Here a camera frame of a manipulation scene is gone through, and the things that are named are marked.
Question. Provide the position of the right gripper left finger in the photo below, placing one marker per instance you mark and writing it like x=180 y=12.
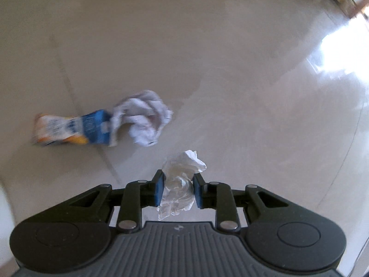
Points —
x=136 y=196

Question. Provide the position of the white plastic trash bin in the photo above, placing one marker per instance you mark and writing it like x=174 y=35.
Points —
x=7 y=225

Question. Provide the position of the grey crumpled paper ball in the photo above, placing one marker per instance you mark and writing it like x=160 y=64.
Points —
x=146 y=114

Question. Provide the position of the white tissue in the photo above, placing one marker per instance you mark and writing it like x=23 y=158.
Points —
x=178 y=194

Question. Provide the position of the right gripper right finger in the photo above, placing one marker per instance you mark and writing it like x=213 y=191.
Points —
x=221 y=198

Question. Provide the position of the blue orange milk carton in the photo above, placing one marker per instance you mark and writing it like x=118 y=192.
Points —
x=90 y=129

